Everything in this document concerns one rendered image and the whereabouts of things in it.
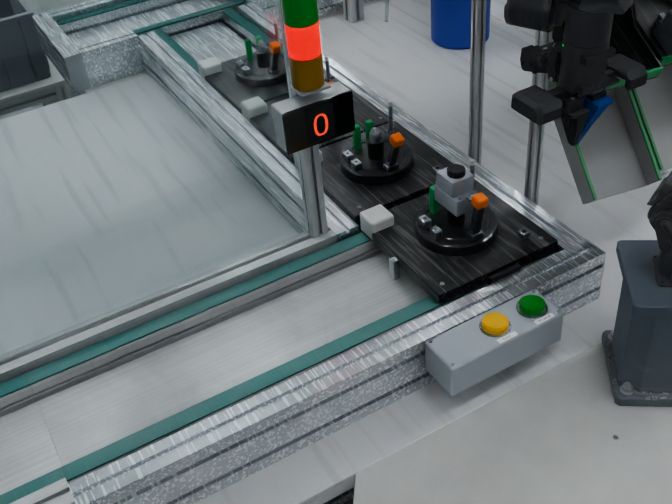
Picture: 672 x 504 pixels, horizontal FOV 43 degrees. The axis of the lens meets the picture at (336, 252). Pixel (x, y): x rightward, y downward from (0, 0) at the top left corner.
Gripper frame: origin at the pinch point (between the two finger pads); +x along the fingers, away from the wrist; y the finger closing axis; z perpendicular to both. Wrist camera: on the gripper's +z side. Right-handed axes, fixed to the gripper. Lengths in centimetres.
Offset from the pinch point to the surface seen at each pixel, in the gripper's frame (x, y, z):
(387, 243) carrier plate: 28.9, 16.3, 23.2
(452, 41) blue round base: 38, -49, 95
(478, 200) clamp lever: 18.2, 5.7, 12.8
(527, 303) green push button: 28.2, 7.1, -1.8
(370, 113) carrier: 29, -4, 62
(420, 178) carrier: 29.0, 0.8, 36.1
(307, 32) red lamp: -9.3, 24.6, 29.3
